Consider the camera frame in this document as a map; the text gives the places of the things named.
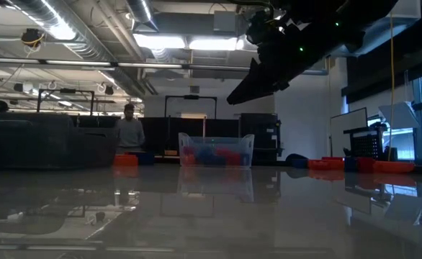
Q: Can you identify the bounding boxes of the whiteboard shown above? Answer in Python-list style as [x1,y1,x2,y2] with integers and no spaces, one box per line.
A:
[328,106,369,158]

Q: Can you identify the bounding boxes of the long silver ceiling duct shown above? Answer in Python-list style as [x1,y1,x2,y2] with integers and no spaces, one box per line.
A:
[7,0,151,97]

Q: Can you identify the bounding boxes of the small blue block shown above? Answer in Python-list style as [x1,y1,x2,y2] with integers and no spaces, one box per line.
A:
[195,147,217,167]

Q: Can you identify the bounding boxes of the clear plastic bin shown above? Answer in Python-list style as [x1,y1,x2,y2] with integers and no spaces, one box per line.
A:
[177,132,256,170]

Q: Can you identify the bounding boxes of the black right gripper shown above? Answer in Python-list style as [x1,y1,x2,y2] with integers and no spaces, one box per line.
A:
[227,21,327,106]

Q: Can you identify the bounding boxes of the black cabinet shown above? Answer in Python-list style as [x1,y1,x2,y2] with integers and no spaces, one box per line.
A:
[239,112,282,166]

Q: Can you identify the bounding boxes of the black partition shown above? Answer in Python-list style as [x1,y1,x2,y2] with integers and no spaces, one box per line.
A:
[138,117,241,154]
[11,112,122,130]

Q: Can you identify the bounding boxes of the black station frame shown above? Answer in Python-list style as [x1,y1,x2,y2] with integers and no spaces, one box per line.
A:
[164,94,218,119]
[36,88,95,117]

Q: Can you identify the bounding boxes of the horizontal ceiling pipe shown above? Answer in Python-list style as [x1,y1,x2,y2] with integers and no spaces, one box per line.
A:
[0,56,255,75]

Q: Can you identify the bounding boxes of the black wire basket cart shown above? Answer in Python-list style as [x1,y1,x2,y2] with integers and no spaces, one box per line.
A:
[343,125,390,162]

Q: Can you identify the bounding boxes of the red long block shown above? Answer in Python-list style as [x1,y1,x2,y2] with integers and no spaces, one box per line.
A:
[356,157,376,173]

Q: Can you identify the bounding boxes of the hanging cable reel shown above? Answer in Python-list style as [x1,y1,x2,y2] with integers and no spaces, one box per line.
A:
[20,27,47,50]

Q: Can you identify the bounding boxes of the ceiling light panel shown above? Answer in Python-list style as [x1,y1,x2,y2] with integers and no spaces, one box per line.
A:
[188,37,239,52]
[133,33,187,50]

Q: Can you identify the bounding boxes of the grey ceiling unit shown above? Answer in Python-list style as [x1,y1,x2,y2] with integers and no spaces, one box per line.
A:
[212,10,238,33]

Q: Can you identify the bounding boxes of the yellow hanging cable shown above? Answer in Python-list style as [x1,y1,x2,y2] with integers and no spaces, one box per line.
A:
[387,12,396,162]

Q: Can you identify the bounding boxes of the white paper sheet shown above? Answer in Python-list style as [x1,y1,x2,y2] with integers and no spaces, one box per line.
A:
[377,101,421,130]

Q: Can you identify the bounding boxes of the person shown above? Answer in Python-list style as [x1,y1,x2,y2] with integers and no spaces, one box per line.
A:
[115,103,147,155]

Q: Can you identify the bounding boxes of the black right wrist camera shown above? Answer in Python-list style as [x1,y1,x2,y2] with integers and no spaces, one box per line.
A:
[246,9,282,46]

